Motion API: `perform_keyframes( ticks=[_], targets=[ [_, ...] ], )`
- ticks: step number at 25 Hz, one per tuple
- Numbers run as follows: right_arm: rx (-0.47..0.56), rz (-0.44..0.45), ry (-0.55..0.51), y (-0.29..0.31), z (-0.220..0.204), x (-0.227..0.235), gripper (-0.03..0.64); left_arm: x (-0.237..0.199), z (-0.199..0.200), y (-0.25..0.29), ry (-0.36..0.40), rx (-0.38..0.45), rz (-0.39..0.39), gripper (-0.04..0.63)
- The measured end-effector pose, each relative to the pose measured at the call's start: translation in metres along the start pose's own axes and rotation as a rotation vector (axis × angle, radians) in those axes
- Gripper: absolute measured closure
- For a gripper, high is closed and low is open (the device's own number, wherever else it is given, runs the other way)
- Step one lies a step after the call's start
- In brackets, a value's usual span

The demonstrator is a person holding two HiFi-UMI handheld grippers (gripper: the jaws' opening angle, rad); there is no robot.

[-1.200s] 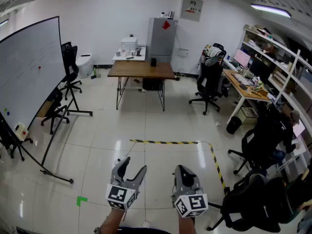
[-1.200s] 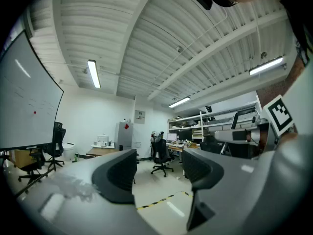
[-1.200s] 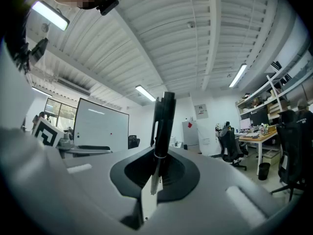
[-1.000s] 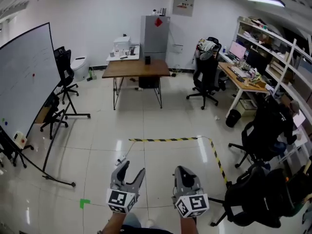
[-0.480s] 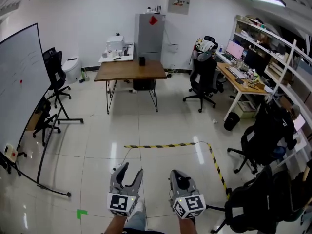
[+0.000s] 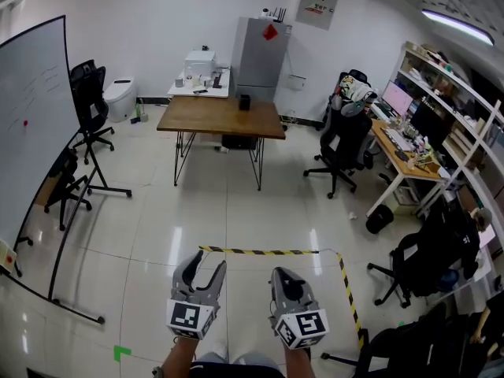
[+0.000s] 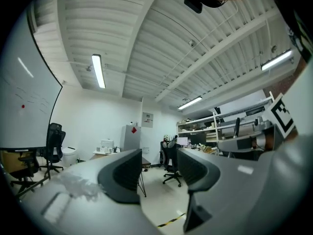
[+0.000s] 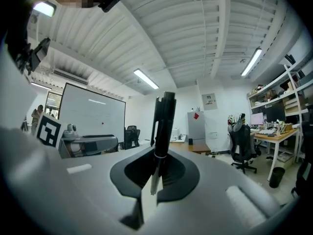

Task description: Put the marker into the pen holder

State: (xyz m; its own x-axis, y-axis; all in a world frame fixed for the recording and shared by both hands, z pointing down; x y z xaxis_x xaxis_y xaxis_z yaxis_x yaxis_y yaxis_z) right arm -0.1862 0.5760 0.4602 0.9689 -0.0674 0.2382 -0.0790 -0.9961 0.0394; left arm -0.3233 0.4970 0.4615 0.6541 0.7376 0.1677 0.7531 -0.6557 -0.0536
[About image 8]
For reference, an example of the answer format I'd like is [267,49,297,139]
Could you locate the dark computer monitor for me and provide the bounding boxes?
[265,101,287,123]

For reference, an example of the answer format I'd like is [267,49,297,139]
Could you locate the rectangular ceiling light panel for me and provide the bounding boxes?
[32,0,57,18]

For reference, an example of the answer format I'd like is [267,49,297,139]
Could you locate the small round gripper-mounted camera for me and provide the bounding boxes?
[63,123,80,140]

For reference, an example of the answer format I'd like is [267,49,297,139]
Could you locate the long ceiling tube light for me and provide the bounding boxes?
[241,47,263,77]
[133,68,160,90]
[29,82,53,91]

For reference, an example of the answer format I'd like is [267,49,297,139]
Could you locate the black pen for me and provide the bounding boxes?
[150,91,177,195]

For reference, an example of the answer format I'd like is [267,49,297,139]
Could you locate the silver refrigerator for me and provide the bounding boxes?
[187,111,206,140]

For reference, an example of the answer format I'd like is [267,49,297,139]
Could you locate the wooden desk with white legs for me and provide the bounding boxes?
[253,128,302,182]

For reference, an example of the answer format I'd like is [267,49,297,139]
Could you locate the large whiteboard on stand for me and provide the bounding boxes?
[57,82,127,144]

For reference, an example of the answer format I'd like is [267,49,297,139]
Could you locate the patterned clothes on chair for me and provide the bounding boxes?
[227,112,246,132]

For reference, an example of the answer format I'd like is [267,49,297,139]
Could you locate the black waste bin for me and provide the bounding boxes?
[268,166,286,189]

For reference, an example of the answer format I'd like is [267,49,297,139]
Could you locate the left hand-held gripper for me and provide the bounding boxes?
[36,112,120,159]

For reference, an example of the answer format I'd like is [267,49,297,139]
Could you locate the white storage shelf unit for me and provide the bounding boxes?
[246,54,313,122]

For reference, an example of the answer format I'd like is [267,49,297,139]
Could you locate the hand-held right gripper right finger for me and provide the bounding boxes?
[143,147,282,235]

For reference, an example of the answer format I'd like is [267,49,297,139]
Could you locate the black office chair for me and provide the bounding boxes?
[123,125,141,150]
[228,123,259,175]
[290,120,313,198]

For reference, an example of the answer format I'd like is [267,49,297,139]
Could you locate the black head-worn camera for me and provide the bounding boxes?
[97,0,121,13]

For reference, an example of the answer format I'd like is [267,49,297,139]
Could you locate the black chest-mounted device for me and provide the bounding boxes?
[23,37,51,73]

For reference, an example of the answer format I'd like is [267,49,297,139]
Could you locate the wall notice panel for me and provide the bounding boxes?
[201,93,219,111]

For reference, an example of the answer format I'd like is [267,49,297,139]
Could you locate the ceiling air conditioner vent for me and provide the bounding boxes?
[52,68,89,86]

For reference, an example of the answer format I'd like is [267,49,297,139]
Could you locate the lit computer monitor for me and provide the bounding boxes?
[250,112,265,126]

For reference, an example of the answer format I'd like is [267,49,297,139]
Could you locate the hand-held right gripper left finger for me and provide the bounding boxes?
[0,127,156,235]

